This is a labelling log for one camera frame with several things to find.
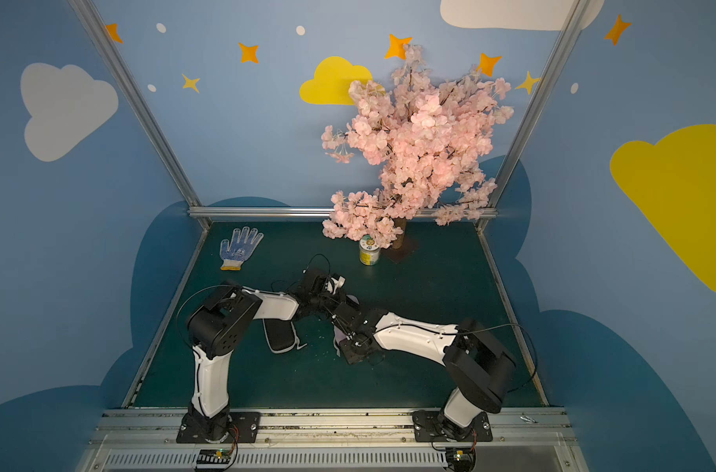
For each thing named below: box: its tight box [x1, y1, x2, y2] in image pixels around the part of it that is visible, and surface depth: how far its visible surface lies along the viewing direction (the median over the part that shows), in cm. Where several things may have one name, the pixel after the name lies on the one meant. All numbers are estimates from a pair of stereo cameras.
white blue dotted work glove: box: [219, 226, 265, 271], surface depth 116 cm
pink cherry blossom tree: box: [321, 43, 514, 248], surface depth 77 cm
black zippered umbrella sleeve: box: [262, 318, 308, 354], surface depth 88 cm
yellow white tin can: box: [358, 234, 380, 267], surface depth 106 cm
